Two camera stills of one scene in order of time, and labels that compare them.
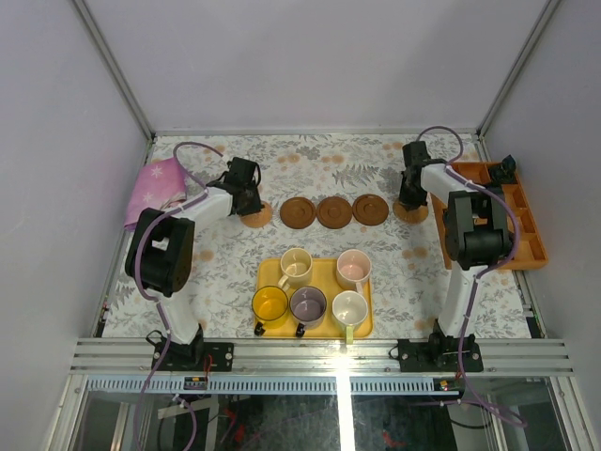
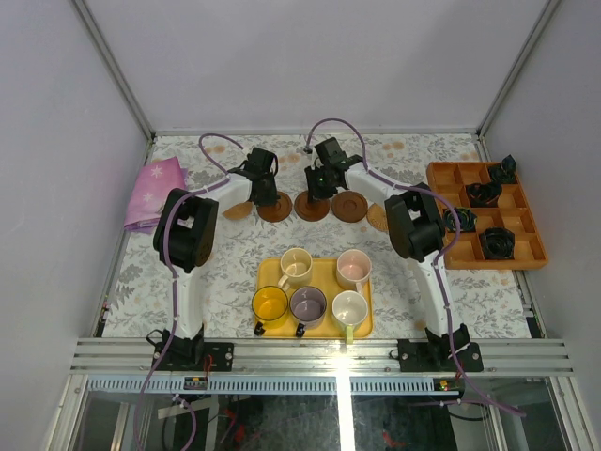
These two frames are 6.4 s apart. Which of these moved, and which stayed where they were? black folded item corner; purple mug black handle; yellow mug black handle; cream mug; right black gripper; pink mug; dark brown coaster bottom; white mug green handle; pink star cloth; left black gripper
Moved: left black gripper; right black gripper; dark brown coaster bottom
Stayed: purple mug black handle; white mug green handle; cream mug; pink mug; black folded item corner; yellow mug black handle; pink star cloth
